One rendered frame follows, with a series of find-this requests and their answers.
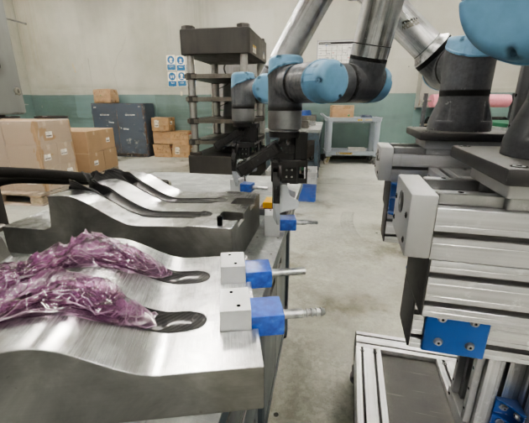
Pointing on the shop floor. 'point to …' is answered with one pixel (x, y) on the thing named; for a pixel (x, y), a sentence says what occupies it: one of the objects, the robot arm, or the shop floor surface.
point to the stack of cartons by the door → (170, 138)
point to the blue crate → (308, 193)
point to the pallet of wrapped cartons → (32, 154)
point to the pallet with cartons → (94, 148)
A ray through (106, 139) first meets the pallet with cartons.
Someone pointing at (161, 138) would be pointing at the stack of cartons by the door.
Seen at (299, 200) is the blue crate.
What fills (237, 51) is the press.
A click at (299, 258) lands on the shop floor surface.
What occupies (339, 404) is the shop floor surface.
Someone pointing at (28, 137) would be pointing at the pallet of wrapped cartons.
